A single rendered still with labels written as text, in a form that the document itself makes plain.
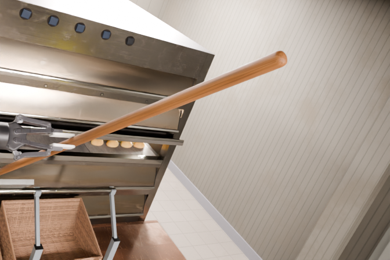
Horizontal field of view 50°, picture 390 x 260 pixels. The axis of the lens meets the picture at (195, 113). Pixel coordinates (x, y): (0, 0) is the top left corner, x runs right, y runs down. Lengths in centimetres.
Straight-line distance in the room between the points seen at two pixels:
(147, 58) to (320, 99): 217
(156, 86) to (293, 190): 217
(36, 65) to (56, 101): 28
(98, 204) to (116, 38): 131
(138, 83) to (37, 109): 68
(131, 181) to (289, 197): 192
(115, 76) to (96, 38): 30
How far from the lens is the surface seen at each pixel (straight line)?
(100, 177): 316
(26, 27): 248
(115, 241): 272
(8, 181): 233
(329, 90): 441
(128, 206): 347
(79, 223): 318
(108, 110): 288
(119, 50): 272
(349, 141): 424
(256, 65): 77
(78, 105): 278
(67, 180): 305
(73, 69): 265
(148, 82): 291
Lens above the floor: 255
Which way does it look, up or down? 17 degrees down
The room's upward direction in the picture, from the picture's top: 23 degrees clockwise
